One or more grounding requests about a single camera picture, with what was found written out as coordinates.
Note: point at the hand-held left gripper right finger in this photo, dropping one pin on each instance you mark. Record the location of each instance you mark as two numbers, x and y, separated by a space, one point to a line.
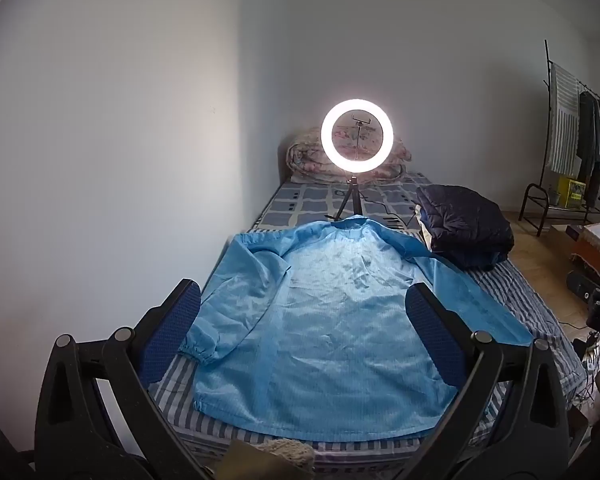
437 330

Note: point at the beige knit cloth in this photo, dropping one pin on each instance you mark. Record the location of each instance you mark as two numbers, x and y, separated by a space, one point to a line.
285 455

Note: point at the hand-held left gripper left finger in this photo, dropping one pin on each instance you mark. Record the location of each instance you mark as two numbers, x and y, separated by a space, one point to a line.
172 330

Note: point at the blue checked bed sheet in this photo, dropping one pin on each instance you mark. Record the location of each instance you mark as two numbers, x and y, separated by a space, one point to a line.
305 202

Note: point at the rolled floral quilt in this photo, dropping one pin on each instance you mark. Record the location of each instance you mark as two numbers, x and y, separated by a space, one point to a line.
305 155

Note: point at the black metal clothes rack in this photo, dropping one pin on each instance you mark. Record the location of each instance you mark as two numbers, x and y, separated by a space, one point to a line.
548 80

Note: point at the blue striped blanket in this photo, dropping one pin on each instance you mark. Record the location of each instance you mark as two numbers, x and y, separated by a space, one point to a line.
520 290

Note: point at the striped hanging towel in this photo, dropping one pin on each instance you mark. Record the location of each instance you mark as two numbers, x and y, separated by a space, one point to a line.
562 120

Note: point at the light blue zip jacket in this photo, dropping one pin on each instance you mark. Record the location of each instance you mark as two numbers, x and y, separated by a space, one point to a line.
320 320

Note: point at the yellow box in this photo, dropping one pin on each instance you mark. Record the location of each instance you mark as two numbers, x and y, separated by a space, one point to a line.
572 192

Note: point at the folded navy puffer jacket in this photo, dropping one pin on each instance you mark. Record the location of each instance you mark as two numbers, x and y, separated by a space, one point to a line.
465 225

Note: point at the black mini tripod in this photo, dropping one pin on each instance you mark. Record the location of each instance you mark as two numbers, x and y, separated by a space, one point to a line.
352 192

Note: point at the grey hanging coat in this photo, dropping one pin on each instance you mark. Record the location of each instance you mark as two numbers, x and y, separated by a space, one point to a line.
586 135

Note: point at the phone holder rod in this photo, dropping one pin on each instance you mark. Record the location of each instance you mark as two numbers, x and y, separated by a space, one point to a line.
361 121

